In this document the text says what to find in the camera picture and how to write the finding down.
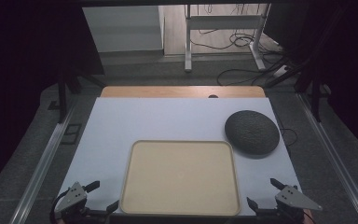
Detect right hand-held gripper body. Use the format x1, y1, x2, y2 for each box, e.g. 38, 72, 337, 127
255, 185, 324, 224

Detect white metal desk frame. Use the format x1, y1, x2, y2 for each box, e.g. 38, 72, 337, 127
185, 3, 272, 73

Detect wooden table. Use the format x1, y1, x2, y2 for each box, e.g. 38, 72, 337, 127
101, 85, 267, 99

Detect beige rectangular tray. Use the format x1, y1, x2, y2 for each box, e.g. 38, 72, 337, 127
119, 139, 241, 217

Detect white cabinet panel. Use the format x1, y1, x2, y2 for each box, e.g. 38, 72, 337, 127
82, 5, 166, 54

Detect black floor cables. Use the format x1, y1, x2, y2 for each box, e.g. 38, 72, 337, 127
189, 4, 290, 87

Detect aluminium floor rail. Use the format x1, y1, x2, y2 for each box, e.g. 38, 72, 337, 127
296, 92, 358, 224
10, 104, 77, 224

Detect white table cover board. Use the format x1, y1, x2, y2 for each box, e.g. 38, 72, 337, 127
57, 96, 302, 217

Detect black metal stand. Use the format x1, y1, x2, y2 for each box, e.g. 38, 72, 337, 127
57, 66, 106, 124

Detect white power strip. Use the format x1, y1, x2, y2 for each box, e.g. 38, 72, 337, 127
273, 64, 290, 78

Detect thin black cable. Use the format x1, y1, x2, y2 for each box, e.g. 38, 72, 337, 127
274, 111, 298, 147

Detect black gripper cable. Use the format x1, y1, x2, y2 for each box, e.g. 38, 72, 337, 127
49, 189, 69, 224

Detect dark grey round domed cushion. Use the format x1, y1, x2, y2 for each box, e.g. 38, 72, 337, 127
224, 109, 282, 157

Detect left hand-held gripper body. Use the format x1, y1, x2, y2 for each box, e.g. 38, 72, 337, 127
53, 181, 110, 224

